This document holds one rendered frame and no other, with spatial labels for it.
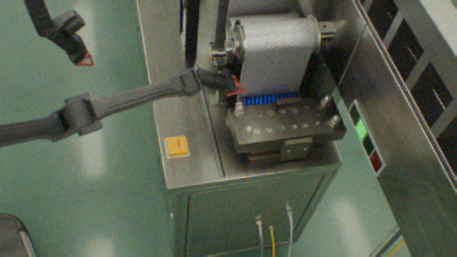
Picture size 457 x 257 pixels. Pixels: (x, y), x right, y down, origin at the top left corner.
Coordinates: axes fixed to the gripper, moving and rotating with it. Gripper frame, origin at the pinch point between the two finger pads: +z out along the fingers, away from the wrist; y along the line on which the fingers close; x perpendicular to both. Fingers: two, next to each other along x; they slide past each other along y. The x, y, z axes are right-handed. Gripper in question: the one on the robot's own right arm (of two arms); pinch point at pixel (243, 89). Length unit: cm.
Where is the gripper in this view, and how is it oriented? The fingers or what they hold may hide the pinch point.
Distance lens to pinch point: 168.2
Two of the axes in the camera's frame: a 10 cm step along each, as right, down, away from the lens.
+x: 5.8, -5.6, -6.0
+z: 7.9, 1.9, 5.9
